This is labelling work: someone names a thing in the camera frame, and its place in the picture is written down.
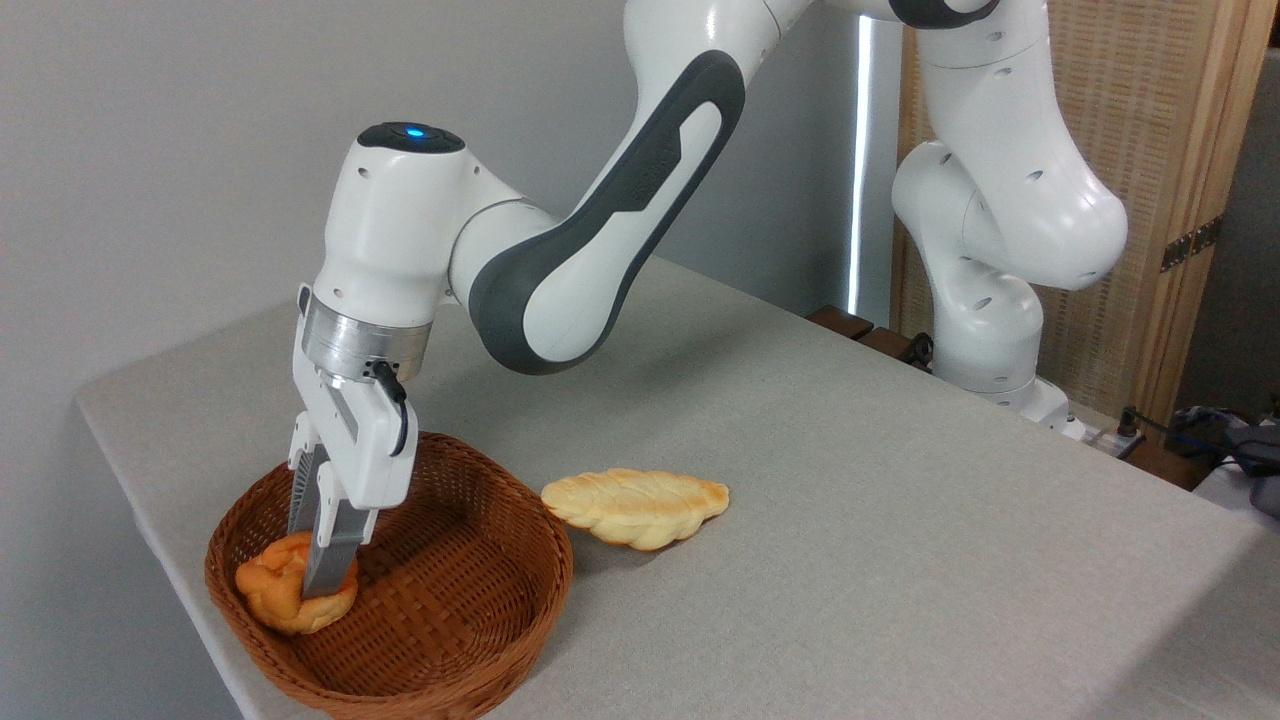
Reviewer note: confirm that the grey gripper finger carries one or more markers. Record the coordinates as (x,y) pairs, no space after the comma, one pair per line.
(335,560)
(302,480)

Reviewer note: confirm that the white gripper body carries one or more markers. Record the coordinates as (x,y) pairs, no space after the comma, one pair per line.
(370,450)

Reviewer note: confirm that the round golden bread roll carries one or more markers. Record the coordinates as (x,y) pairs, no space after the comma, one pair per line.
(270,598)

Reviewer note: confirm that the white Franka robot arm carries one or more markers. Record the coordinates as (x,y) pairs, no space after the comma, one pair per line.
(600,230)

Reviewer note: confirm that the long braided bread loaf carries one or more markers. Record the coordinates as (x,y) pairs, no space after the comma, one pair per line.
(640,508)

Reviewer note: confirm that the brown wicker basket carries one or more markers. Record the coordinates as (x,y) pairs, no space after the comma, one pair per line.
(450,600)

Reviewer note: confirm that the dark brown wooden block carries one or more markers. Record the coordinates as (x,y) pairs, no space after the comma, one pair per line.
(840,322)
(885,344)

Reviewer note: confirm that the grey tablecloth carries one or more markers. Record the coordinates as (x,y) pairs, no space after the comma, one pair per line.
(880,520)

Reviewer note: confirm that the white power strip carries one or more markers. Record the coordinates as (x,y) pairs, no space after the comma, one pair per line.
(1105,438)

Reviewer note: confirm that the metal screen hinge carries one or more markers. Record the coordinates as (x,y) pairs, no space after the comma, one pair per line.
(1190,244)

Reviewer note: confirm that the wooden rattan folding screen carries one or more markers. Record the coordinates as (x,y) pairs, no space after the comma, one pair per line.
(1170,120)

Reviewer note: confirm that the grey bundled device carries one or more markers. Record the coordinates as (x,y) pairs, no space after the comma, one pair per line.
(1262,465)

